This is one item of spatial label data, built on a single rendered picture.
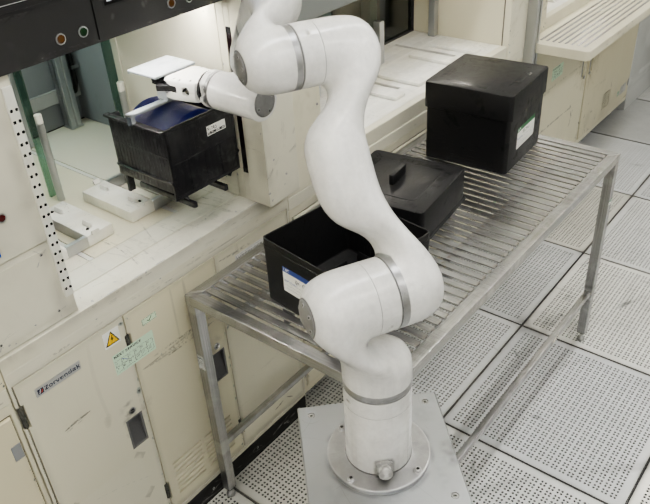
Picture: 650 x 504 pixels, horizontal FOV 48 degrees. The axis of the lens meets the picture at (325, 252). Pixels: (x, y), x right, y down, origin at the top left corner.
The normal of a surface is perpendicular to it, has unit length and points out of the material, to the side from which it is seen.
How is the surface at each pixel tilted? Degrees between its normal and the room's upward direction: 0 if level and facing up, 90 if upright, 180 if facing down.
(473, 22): 90
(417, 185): 0
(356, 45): 61
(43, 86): 90
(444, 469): 0
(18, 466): 90
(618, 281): 0
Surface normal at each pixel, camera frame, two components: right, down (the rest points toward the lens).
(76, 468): 0.78, 0.31
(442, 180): -0.05, -0.83
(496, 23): -0.62, 0.46
